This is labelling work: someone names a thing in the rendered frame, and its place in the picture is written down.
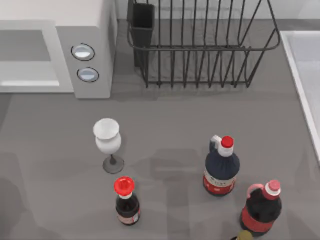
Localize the white stemmed goblet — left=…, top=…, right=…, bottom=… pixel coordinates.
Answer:
left=92, top=117, right=125, bottom=174

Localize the small microwave knob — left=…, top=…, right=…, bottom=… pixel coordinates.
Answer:
left=76, top=66, right=100, bottom=83

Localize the small red-capped dark bottle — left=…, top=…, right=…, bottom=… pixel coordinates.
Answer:
left=113, top=175, right=141, bottom=226

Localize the black cutlery holder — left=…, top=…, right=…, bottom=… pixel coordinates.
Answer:
left=127, top=2, right=156, bottom=68

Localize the large microwave knob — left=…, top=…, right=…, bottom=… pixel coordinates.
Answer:
left=70, top=42, right=96, bottom=62

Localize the pale microwave oven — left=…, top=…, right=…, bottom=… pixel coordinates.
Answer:
left=0, top=0, right=118, bottom=100

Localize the olive bottle cap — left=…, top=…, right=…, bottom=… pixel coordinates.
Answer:
left=229, top=229, right=254, bottom=240

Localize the large dark white-handled bottle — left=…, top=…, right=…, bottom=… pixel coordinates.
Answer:
left=202, top=134, right=241, bottom=197

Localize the black wire dish rack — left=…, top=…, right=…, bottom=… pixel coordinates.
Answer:
left=126, top=0, right=281, bottom=89

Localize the dark pink-handled bottle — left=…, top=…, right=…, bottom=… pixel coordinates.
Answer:
left=240, top=179, right=283, bottom=237

